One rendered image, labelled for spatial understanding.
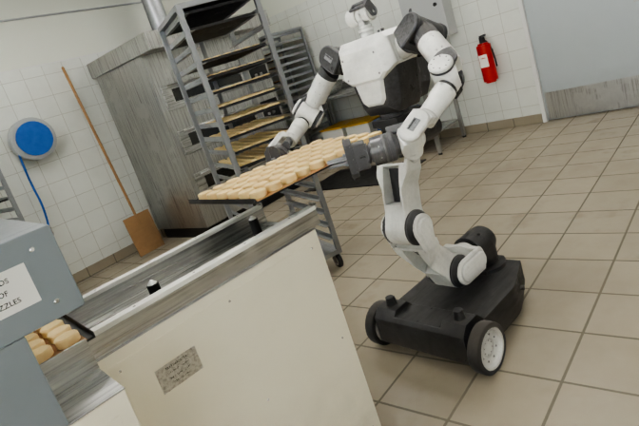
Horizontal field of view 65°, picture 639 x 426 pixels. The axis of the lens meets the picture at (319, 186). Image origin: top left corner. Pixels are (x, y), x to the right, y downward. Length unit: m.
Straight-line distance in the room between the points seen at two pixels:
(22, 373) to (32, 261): 0.18
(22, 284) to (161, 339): 0.42
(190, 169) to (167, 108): 0.61
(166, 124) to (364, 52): 3.31
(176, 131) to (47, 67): 1.47
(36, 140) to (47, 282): 4.44
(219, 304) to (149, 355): 0.20
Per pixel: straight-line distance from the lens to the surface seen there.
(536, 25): 5.71
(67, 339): 1.22
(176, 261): 1.62
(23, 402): 1.04
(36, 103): 5.63
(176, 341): 1.32
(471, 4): 5.87
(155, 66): 5.06
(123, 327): 1.27
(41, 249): 0.99
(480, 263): 2.33
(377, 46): 1.89
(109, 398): 1.08
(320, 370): 1.61
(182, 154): 5.02
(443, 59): 1.64
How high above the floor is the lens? 1.30
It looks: 13 degrees down
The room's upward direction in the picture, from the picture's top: 18 degrees counter-clockwise
